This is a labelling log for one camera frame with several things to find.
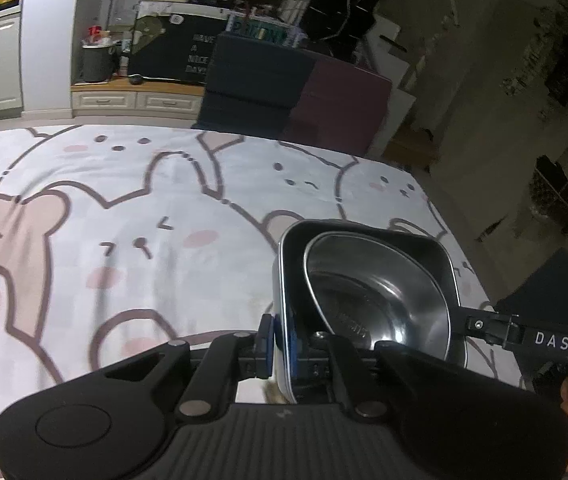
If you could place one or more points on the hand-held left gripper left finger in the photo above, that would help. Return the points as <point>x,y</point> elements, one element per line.
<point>264,347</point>

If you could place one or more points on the large rectangular steel tray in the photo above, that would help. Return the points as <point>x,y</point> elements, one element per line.
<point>284,280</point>

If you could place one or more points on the oval steel bowl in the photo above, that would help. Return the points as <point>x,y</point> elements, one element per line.
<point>374,290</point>

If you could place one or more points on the black lettered banner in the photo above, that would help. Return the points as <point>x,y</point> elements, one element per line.
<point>184,50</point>

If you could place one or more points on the grey trash bin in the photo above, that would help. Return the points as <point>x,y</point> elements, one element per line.
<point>98,62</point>

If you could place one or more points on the dark blue cushioned chair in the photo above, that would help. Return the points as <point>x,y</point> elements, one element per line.
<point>254,80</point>

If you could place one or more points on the wooden bench with drawers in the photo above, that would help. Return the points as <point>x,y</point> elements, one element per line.
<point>134,100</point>

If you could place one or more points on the dark teal cloth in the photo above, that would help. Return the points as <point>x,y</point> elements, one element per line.
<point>549,285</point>

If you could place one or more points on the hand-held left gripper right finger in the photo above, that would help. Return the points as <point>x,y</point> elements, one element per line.
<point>339,362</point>

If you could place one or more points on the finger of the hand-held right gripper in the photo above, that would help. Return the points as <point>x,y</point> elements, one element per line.
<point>484,324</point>

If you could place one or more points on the olive green cloth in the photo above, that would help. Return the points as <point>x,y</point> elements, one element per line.
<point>148,32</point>

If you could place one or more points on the cardboard box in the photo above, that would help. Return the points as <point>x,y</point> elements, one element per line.
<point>411,147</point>

